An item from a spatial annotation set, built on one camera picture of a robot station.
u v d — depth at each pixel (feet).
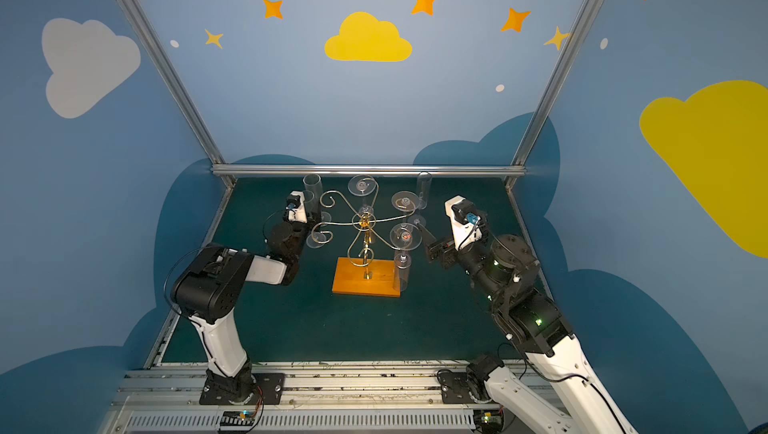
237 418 2.40
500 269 1.36
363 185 2.44
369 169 4.97
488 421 2.40
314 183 3.13
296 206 2.59
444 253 1.68
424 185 3.05
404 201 2.36
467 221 1.53
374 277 3.05
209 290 1.66
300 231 2.55
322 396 2.41
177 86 2.97
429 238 1.77
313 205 2.83
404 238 2.13
